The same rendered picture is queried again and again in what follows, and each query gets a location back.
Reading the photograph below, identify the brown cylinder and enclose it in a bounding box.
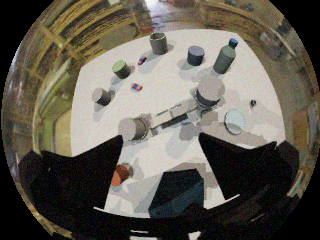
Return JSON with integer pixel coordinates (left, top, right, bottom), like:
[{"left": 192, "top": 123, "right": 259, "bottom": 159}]
[{"left": 111, "top": 164, "right": 129, "bottom": 187}]

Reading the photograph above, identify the pink eraser with blue sleeve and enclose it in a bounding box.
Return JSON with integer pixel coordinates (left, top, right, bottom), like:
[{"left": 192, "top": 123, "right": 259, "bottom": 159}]
[
  {"left": 131, "top": 83, "right": 143, "bottom": 91},
  {"left": 137, "top": 56, "right": 147, "bottom": 65}
]

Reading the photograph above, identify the olive green cylinder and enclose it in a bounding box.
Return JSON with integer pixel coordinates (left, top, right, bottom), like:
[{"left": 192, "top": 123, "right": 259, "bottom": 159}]
[{"left": 112, "top": 60, "right": 131, "bottom": 79}]

